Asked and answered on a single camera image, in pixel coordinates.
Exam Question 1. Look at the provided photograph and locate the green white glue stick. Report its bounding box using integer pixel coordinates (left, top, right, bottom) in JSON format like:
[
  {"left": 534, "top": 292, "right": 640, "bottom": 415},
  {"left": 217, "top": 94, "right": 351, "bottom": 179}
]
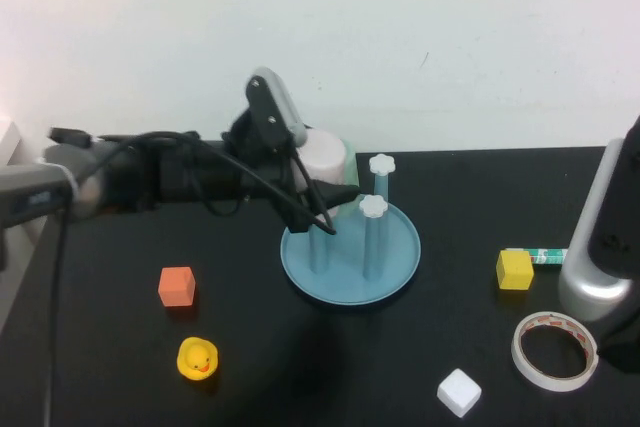
[{"left": 504, "top": 247, "right": 570, "bottom": 267}]

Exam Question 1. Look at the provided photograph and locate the white foam cube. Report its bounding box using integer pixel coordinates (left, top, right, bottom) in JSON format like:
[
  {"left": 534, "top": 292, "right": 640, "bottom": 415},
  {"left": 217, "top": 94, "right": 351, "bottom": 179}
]
[{"left": 436, "top": 368, "right": 483, "bottom": 419}]

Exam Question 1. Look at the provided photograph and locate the blue cup stand with posts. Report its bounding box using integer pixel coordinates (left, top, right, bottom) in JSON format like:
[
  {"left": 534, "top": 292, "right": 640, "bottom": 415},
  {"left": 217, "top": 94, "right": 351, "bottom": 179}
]
[{"left": 279, "top": 153, "right": 423, "bottom": 306}]

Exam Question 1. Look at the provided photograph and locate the yellow rubber duck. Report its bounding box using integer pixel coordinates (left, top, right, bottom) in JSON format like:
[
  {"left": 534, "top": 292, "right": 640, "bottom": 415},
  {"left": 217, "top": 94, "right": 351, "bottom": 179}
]
[{"left": 176, "top": 336, "right": 220, "bottom": 380}]

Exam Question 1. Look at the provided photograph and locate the orange foam cube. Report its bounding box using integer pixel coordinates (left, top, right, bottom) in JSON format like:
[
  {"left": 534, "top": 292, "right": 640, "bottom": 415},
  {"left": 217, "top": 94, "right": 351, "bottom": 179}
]
[{"left": 157, "top": 266, "right": 196, "bottom": 307}]

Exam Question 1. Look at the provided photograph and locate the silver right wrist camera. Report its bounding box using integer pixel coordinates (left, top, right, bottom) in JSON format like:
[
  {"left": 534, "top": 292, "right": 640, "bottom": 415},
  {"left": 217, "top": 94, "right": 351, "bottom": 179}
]
[{"left": 556, "top": 119, "right": 640, "bottom": 322}]

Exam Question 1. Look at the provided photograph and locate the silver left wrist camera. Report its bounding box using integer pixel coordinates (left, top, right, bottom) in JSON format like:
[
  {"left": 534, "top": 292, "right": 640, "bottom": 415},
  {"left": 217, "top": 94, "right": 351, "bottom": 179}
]
[{"left": 243, "top": 65, "right": 310, "bottom": 149}]

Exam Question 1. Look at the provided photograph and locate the pink plastic cup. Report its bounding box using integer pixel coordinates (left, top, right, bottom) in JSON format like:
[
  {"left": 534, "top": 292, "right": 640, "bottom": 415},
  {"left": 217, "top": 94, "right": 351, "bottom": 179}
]
[{"left": 298, "top": 128, "right": 351, "bottom": 222}]

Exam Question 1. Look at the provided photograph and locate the white furniture edge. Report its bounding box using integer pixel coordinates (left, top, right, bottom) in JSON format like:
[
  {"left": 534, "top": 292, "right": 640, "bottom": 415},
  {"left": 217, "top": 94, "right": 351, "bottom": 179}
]
[{"left": 0, "top": 115, "right": 25, "bottom": 168}]

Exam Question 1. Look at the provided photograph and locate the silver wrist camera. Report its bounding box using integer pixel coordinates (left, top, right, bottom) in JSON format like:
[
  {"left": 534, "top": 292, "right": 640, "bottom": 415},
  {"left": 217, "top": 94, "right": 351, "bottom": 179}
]
[
  {"left": 556, "top": 119, "right": 640, "bottom": 322},
  {"left": 243, "top": 65, "right": 310, "bottom": 149}
]

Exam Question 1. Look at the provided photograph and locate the yellow foam cube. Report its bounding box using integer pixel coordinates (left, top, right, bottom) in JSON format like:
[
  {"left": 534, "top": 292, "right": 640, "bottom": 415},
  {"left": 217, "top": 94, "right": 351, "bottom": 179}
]
[{"left": 495, "top": 249, "right": 535, "bottom": 291}]

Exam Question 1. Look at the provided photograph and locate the white tape roll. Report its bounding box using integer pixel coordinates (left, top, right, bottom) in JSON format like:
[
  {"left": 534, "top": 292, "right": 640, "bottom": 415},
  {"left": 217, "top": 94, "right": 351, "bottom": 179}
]
[{"left": 510, "top": 311, "right": 600, "bottom": 393}]

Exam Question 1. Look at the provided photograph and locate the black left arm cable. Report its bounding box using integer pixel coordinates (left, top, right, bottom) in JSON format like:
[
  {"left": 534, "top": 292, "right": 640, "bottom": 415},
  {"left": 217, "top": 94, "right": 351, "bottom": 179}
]
[{"left": 47, "top": 126, "right": 337, "bottom": 427}]

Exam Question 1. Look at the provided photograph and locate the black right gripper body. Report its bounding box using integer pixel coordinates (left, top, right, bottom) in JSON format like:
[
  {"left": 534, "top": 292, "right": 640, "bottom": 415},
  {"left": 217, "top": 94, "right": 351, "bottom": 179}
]
[{"left": 597, "top": 291, "right": 640, "bottom": 374}]

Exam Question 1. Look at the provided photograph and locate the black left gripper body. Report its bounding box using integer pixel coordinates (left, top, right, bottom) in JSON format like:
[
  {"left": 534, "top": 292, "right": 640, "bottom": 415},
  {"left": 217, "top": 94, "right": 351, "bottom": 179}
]
[{"left": 162, "top": 114, "right": 314, "bottom": 221}]

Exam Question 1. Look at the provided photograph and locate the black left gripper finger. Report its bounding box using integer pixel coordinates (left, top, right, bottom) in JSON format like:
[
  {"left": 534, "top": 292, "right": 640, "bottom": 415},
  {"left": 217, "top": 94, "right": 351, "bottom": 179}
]
[
  {"left": 310, "top": 181, "right": 362, "bottom": 209},
  {"left": 285, "top": 199, "right": 337, "bottom": 237}
]

